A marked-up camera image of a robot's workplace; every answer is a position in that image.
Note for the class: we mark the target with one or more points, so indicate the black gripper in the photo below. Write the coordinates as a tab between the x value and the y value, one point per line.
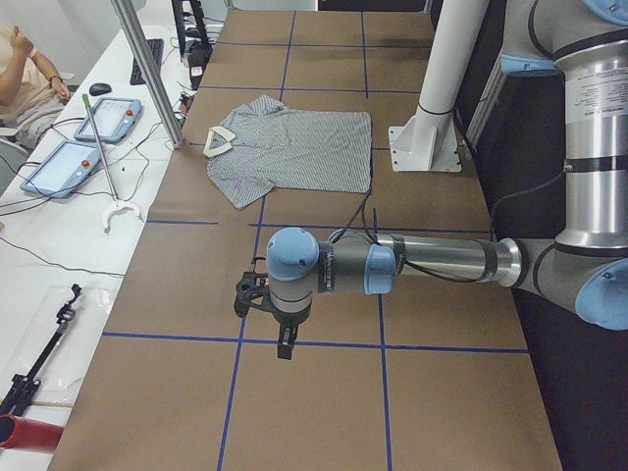
288	322

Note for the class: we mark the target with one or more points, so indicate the blue white striped polo shirt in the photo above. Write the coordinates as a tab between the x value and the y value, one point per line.
265	144

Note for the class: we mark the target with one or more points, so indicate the silver reacher grabber stick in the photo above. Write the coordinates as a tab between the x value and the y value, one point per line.
88	132

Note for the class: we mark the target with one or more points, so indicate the red cylinder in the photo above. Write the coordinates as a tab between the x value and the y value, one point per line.
20	433

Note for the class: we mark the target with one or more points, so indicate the lower blue teach pendant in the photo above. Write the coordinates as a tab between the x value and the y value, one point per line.
64	170

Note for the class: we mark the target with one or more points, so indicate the blue teach pendant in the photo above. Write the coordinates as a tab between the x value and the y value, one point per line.
64	170
114	117

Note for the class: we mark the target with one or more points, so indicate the upper blue teach pendant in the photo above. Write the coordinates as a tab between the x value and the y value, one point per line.
114	117

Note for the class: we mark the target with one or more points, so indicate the black power adapter box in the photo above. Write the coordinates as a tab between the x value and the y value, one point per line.
197	60

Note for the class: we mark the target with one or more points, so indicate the black computer mouse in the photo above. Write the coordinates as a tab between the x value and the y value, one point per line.
99	88

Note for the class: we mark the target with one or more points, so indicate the seated person in beige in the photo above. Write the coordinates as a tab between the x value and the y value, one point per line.
33	93

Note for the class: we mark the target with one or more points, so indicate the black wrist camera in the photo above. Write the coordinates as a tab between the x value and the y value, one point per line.
251	292

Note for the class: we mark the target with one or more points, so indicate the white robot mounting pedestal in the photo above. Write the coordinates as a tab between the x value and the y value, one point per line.
427	142

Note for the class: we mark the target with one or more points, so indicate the aluminium frame post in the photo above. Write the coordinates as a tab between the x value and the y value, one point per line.
137	41

